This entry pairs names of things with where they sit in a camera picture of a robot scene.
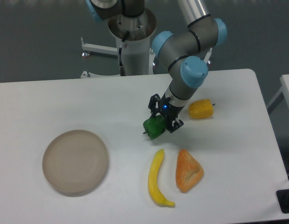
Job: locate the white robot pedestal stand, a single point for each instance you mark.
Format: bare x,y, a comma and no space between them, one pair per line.
133,25

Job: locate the white side table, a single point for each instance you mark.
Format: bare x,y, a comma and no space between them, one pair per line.
280,95

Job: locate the black device at right edge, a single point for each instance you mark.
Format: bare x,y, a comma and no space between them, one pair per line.
283,200

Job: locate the green bell pepper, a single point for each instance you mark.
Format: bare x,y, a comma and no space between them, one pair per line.
154,126

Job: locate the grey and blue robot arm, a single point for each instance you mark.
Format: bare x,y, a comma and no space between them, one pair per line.
190,77

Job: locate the yellow bell pepper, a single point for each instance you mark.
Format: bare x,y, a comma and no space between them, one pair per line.
201,109

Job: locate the orange triangular bread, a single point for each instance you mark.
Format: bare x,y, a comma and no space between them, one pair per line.
189,171

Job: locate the beige round plate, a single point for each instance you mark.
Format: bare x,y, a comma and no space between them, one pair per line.
75,162

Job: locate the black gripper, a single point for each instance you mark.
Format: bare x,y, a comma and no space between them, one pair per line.
166,112

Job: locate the yellow banana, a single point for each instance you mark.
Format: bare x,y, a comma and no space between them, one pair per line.
153,189

